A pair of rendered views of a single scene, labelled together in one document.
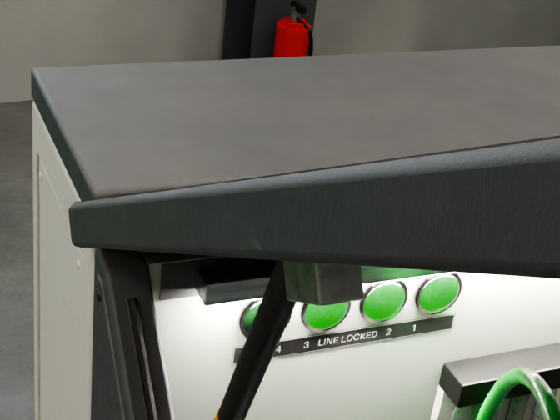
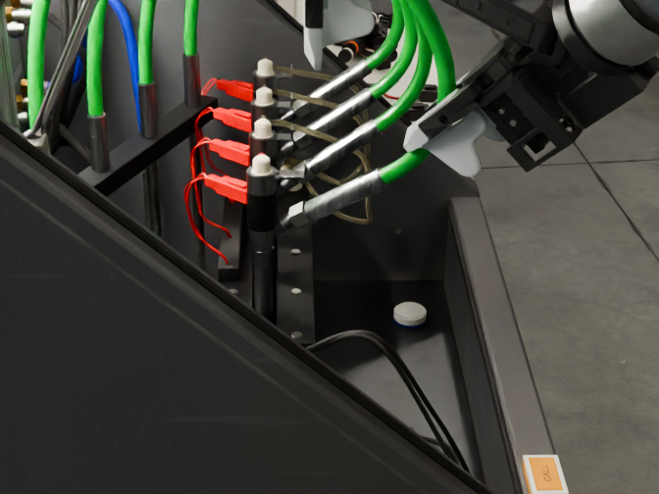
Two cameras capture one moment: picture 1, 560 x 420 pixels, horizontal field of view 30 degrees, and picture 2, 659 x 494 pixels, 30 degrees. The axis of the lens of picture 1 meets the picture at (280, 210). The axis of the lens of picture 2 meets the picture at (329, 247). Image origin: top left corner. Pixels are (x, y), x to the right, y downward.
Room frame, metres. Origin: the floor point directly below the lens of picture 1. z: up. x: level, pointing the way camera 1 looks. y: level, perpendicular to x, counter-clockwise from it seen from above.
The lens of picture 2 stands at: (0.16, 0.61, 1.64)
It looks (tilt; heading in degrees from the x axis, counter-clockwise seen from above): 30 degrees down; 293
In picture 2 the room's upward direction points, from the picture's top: 1 degrees clockwise
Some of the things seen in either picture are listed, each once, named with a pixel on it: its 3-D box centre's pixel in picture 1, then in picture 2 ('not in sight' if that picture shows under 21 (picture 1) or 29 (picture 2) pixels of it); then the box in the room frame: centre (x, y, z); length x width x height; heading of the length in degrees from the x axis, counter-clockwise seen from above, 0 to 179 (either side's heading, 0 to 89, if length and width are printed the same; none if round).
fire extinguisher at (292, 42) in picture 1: (291, 62); not in sight; (4.35, 0.03, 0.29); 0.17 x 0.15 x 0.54; 121
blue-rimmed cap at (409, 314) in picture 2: not in sight; (409, 315); (0.55, -0.57, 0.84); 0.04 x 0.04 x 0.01
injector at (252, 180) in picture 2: not in sight; (274, 268); (0.60, -0.30, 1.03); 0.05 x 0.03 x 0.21; 25
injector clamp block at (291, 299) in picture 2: not in sight; (266, 311); (0.67, -0.41, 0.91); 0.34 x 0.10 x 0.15; 115
